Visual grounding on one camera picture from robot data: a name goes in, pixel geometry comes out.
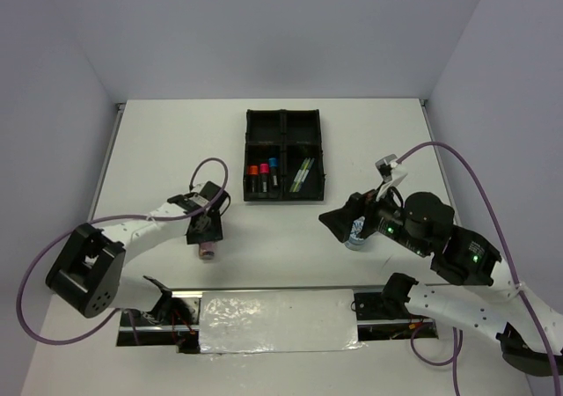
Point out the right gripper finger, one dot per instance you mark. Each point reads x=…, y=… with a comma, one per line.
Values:
x=335, y=215
x=340, y=230

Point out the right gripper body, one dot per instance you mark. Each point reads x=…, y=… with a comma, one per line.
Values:
x=370, y=208

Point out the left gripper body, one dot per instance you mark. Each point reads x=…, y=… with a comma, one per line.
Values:
x=211, y=231

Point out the pink bottle of pens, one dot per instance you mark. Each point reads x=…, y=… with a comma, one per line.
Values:
x=207, y=250

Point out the blue slim pen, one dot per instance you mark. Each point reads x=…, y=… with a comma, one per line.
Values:
x=308, y=169

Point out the orange tip black highlighter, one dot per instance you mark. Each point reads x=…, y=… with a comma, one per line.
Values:
x=253, y=184

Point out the green slim pen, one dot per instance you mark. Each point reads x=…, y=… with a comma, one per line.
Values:
x=305, y=163

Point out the orange highlighter cap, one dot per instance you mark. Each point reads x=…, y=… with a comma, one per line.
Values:
x=253, y=171

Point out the pink tip black highlighter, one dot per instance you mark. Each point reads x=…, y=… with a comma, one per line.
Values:
x=264, y=182

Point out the blue tip black highlighter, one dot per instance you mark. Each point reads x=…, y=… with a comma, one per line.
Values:
x=274, y=176

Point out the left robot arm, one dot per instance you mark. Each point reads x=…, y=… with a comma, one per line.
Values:
x=87, y=273

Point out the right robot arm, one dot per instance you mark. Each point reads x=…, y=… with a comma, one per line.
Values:
x=526, y=330

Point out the black compartment tray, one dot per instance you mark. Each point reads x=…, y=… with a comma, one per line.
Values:
x=291, y=136

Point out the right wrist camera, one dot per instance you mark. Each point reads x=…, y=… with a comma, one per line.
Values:
x=391, y=172

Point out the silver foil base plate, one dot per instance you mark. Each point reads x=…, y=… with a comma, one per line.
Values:
x=284, y=321

